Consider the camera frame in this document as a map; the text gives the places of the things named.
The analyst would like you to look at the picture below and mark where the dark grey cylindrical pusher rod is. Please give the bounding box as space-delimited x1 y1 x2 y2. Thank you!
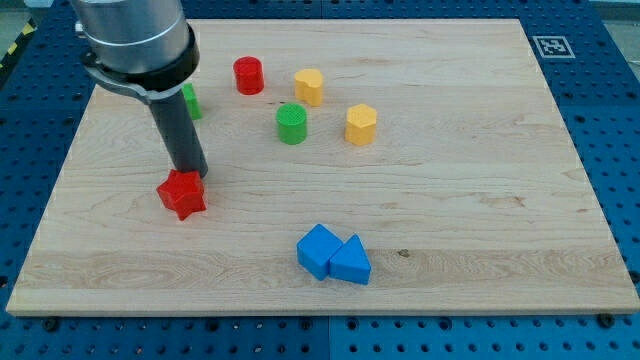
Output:
149 90 208 178

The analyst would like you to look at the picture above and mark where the black flange clamp ring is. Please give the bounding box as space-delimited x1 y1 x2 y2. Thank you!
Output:
81 25 200 105

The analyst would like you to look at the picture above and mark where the red star block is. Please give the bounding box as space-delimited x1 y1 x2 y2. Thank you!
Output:
156 170 207 221

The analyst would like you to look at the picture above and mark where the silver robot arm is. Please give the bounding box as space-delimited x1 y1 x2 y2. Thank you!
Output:
71 0 208 177

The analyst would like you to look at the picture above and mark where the green block behind rod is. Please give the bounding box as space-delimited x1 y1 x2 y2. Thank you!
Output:
182 83 202 120

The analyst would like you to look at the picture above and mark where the red cylinder block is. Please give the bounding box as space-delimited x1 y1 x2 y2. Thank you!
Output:
233 56 264 95

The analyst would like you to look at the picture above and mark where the green cylinder block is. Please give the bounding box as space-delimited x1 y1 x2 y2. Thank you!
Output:
276 103 307 145

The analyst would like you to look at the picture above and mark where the yellow heart block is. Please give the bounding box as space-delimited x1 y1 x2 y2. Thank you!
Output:
294 68 324 107

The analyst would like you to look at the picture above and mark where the light wooden board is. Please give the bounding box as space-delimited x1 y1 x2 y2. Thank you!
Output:
7 19 639 317

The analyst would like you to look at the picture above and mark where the yellow hexagon block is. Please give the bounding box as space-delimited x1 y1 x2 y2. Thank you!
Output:
345 104 377 146

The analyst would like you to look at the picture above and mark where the blue cube block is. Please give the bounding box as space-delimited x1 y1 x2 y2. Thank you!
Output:
296 224 343 281

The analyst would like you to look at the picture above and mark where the blue triangle block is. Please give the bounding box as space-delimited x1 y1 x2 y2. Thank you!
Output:
329 234 372 285

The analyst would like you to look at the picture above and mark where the white fiducial marker tag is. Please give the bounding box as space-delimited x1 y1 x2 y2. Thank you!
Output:
532 35 575 59

